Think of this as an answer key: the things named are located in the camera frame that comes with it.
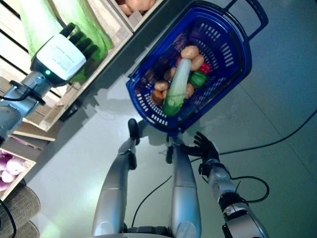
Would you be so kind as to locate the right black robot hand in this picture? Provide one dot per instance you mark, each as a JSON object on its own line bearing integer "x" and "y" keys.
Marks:
{"x": 209, "y": 150}

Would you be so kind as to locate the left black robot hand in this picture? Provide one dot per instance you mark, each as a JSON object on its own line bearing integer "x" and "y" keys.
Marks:
{"x": 59, "y": 59}

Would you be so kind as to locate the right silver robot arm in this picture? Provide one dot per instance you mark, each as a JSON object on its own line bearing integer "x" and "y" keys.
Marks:
{"x": 223, "y": 178}

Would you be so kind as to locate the blue plastic shopping basket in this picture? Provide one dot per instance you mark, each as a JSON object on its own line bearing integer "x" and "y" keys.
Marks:
{"x": 218, "y": 99}

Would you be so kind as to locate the woven wicker basket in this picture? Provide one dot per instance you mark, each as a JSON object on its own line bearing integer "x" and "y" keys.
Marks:
{"x": 19, "y": 205}

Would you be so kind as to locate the right black robot foot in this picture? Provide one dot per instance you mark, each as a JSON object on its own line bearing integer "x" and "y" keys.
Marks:
{"x": 169, "y": 155}

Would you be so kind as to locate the black robot foot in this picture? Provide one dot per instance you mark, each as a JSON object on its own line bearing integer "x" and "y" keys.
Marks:
{"x": 133, "y": 130}
{"x": 169, "y": 155}

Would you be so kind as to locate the wooden crate shelf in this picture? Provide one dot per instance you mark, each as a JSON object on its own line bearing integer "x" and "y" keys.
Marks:
{"x": 99, "y": 79}

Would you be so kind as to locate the brown potato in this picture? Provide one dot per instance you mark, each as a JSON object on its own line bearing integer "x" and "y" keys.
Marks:
{"x": 198, "y": 62}
{"x": 165, "y": 94}
{"x": 161, "y": 85}
{"x": 126, "y": 8}
{"x": 169, "y": 73}
{"x": 189, "y": 52}
{"x": 190, "y": 90}
{"x": 141, "y": 5}

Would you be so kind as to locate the green bell pepper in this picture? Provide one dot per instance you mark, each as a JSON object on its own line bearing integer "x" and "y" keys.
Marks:
{"x": 198, "y": 78}

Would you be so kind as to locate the orange carrot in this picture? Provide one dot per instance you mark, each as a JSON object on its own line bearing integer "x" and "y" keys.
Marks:
{"x": 157, "y": 97}

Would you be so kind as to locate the left black robot foot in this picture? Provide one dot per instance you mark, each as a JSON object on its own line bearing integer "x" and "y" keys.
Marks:
{"x": 133, "y": 130}

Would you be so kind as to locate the grey robot waist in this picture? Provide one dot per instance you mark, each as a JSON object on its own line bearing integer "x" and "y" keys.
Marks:
{"x": 138, "y": 232}

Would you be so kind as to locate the purple white onion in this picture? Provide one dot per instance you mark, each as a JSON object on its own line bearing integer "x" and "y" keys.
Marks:
{"x": 3, "y": 158}
{"x": 7, "y": 176}
{"x": 2, "y": 186}
{"x": 13, "y": 167}

